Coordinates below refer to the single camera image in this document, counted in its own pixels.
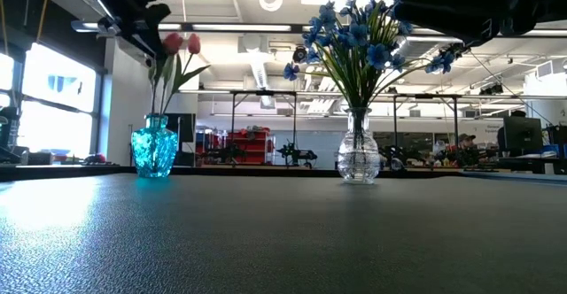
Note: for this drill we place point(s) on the black computer monitor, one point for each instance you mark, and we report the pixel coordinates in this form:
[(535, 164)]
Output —
[(522, 132)]

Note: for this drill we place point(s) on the black background rig frame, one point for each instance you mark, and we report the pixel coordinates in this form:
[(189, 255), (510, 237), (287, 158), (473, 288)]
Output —
[(395, 121), (233, 117)]

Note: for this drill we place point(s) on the black ceiling camera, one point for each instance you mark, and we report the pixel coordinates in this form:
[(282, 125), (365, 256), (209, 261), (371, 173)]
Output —
[(456, 48), (300, 55)]

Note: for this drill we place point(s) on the black background robot arm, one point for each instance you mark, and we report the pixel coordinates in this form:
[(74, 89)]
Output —
[(297, 154)]

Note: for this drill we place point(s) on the pink artificial tulip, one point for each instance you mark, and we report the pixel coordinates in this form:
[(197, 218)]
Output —
[(173, 44), (194, 44)]

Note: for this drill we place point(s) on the large bright window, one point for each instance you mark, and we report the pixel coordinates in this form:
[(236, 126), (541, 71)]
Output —
[(53, 103)]

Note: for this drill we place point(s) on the grey box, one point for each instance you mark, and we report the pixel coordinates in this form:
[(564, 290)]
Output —
[(37, 158)]

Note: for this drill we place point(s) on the clear glass vase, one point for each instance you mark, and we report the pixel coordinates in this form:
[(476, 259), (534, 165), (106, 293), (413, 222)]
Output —
[(359, 152)]

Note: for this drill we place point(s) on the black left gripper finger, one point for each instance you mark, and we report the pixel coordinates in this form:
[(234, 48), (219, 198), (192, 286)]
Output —
[(150, 28)]

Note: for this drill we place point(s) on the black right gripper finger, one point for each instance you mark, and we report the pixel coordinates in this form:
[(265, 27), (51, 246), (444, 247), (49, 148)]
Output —
[(452, 6)]

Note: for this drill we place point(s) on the turquoise glass vase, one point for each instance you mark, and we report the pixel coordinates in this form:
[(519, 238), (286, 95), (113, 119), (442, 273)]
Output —
[(155, 148)]

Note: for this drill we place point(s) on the red storage shelf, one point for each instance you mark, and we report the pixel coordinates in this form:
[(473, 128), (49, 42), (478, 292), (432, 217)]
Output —
[(254, 148)]

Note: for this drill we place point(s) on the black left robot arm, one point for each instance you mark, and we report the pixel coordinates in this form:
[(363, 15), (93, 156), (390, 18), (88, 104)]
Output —
[(8, 128)]

